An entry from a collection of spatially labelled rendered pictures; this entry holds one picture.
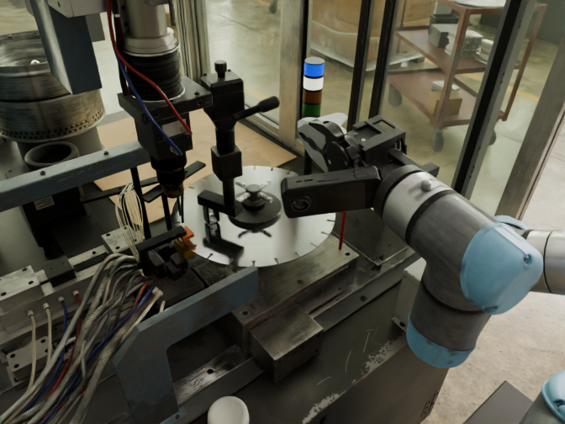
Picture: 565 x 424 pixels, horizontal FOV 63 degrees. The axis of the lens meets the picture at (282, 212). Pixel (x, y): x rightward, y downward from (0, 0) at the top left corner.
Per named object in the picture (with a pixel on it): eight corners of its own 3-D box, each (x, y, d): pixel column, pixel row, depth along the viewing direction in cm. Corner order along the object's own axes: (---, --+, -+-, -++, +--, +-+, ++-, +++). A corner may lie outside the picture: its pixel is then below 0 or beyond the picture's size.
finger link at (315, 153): (328, 130, 69) (365, 159, 63) (293, 145, 67) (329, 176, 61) (326, 112, 67) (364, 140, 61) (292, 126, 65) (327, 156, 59)
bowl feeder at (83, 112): (96, 129, 161) (69, 23, 139) (133, 167, 142) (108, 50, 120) (1, 156, 145) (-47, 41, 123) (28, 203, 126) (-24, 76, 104)
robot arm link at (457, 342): (491, 327, 57) (521, 263, 50) (451, 388, 50) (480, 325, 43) (433, 294, 61) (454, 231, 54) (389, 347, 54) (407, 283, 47)
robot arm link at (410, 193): (403, 258, 50) (407, 203, 45) (377, 234, 53) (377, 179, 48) (454, 229, 52) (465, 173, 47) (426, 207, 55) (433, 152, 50)
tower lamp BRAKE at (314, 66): (314, 68, 107) (315, 55, 105) (327, 74, 104) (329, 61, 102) (299, 72, 104) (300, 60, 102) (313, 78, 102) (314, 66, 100)
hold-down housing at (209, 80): (236, 165, 83) (231, 54, 71) (248, 178, 80) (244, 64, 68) (207, 172, 80) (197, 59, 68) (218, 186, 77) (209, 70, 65)
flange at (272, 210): (216, 216, 91) (215, 206, 89) (243, 188, 99) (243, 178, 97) (266, 233, 87) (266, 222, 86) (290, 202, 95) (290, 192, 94)
